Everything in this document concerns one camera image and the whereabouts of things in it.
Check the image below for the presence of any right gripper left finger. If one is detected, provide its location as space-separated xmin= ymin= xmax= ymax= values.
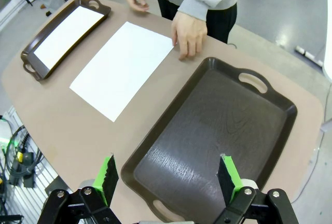
xmin=37 ymin=152 xmax=122 ymax=224

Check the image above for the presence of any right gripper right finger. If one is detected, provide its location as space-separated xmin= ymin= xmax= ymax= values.
xmin=212 ymin=153 xmax=299 ymax=224

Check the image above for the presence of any white A4 paper sheet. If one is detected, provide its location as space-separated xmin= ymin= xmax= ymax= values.
xmin=68 ymin=21 xmax=175 ymax=123
xmin=33 ymin=6 xmax=105 ymax=71

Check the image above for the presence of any person's left hand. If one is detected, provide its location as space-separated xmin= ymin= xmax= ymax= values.
xmin=170 ymin=10 xmax=208 ymax=61

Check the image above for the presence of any brown plastic serving tray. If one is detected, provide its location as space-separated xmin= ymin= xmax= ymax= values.
xmin=20 ymin=0 xmax=112 ymax=82
xmin=120 ymin=57 xmax=298 ymax=223

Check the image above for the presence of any black power adapter with cables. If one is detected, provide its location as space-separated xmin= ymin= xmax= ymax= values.
xmin=0 ymin=115 xmax=44 ymax=191

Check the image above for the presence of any white rounded table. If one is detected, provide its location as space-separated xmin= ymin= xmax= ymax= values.
xmin=322 ymin=0 xmax=332 ymax=83

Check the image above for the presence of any white power strip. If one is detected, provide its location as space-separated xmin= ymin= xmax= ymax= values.
xmin=295 ymin=45 xmax=325 ymax=67

